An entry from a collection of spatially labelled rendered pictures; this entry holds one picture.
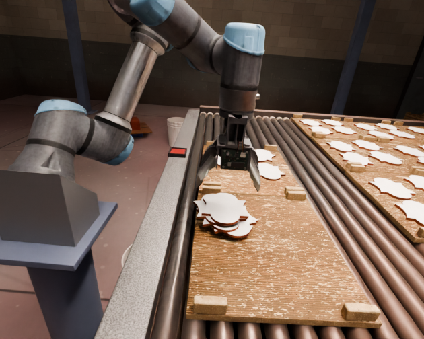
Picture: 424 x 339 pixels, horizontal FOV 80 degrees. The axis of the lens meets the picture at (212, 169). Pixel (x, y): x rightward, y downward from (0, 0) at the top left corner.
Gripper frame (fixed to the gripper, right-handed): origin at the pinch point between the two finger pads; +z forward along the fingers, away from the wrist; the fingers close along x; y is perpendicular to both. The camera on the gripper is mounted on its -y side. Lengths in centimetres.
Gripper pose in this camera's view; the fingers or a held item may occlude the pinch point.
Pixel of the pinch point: (227, 187)
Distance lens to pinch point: 63.4
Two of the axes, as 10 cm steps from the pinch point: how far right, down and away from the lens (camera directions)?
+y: -0.2, 4.4, -9.0
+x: 10.0, 0.7, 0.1
